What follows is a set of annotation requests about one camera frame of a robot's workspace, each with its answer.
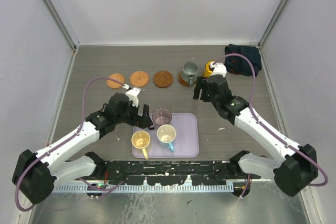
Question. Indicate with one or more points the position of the woven rattan coaster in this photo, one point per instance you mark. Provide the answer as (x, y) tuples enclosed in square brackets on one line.
[(115, 81), (139, 79)]

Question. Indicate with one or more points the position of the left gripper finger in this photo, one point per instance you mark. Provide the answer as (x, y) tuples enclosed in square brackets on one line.
[(143, 124), (145, 114)]

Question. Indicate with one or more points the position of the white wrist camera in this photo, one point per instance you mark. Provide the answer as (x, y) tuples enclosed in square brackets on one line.
[(132, 94), (218, 69)]

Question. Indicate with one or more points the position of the dark wooden coaster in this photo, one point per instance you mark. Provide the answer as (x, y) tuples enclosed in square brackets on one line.
[(163, 79)]

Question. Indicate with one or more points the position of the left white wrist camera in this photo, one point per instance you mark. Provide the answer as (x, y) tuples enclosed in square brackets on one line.
[(132, 94)]

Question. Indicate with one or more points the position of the wooden coaster back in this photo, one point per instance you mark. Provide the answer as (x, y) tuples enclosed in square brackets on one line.
[(182, 80)]

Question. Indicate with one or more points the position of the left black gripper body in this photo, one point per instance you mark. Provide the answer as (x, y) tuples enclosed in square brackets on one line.
[(129, 116)]

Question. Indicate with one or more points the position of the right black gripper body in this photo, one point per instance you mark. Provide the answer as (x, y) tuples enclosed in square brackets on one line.
[(216, 103)]

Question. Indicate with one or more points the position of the white cup blue handle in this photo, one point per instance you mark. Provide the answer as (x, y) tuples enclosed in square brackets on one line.
[(166, 134)]

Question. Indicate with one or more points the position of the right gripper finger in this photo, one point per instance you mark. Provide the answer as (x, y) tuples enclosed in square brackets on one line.
[(198, 87), (204, 94)]

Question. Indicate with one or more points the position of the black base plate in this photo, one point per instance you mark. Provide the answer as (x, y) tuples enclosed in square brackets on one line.
[(167, 172)]

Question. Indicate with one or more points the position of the purple translucent cup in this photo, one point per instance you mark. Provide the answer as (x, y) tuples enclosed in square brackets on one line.
[(161, 117)]

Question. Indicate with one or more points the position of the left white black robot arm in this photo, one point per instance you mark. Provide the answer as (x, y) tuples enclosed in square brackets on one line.
[(38, 173)]

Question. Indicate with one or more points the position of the cream yellow cup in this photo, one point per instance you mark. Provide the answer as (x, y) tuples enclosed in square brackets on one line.
[(141, 140)]

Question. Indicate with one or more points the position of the dark blue folded cloth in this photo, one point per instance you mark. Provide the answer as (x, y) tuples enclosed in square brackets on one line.
[(238, 65)]

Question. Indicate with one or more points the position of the grey green cup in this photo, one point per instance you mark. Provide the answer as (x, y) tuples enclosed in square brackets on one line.
[(189, 73)]

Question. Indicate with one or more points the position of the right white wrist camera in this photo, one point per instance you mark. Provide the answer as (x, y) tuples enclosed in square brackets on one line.
[(218, 69)]

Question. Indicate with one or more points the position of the grey slotted cable duct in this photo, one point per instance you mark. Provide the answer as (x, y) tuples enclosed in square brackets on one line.
[(185, 188)]

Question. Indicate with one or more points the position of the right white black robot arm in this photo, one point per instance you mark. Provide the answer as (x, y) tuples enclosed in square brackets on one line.
[(291, 165)]

